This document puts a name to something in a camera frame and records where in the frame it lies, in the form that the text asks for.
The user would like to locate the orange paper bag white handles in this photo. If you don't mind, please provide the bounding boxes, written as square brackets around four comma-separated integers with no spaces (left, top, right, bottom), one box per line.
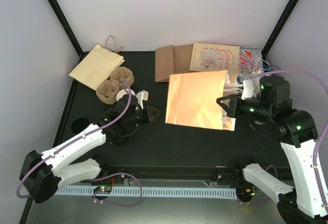
[165,70,238,131]

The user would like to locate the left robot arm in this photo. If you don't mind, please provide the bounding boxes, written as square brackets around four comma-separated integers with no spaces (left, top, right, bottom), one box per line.
[19,94,160,203]

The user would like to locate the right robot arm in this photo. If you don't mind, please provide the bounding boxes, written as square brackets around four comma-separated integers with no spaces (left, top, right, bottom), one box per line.
[216,75,327,223]

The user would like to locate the stack of black cup lids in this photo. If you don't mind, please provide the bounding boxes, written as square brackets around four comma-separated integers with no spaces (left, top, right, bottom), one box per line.
[106,126,134,146]

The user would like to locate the stack of white paper cups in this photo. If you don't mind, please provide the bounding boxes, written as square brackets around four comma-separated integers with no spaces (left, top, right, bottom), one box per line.
[116,89,129,102]

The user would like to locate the stack of pulp cup carriers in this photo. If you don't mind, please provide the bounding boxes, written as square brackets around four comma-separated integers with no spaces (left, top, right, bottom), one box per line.
[96,67,134,105]

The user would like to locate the blue checkered paper bag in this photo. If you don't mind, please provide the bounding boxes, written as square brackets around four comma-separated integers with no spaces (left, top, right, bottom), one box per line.
[238,48,264,76]

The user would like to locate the brown flat paper bag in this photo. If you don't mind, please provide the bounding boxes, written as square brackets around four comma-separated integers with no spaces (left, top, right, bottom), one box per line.
[155,44,193,83]

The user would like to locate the cakes printed paper bag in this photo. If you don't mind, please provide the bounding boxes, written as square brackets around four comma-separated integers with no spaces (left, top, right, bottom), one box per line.
[190,43,240,74]

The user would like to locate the yellow kraft paper bag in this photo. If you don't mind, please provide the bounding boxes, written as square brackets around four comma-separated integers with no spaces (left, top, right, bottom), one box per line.
[69,45,124,91]

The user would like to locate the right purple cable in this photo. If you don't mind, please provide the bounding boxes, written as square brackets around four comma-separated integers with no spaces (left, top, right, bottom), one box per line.
[236,69,328,206]

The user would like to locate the white slotted cable duct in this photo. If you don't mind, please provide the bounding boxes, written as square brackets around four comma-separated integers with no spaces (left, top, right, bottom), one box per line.
[55,186,237,200]

